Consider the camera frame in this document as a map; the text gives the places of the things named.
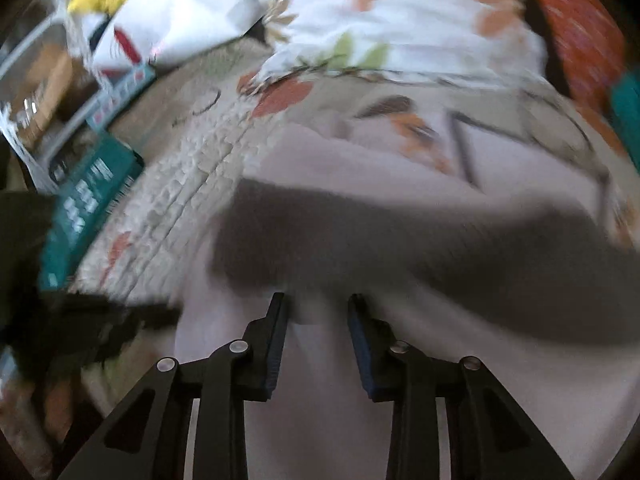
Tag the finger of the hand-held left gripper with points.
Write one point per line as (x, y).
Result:
(150, 316)

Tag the beige floral bedsheet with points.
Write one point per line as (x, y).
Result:
(210, 160)

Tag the teal cloth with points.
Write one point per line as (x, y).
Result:
(627, 110)

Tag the red patterned cushion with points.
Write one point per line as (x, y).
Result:
(575, 35)

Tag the clear plastic storage rack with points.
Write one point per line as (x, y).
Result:
(35, 85)

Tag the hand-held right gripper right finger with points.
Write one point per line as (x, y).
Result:
(361, 355)

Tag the dark grey garment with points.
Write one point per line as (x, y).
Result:
(400, 240)

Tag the white pillow with red mark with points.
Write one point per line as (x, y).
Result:
(175, 15)

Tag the pale lilac garment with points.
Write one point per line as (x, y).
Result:
(320, 435)

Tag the white floral pillow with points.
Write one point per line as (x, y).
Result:
(400, 25)

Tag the box with patterned edge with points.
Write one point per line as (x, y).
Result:
(122, 92)

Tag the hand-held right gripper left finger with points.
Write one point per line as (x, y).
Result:
(274, 355)

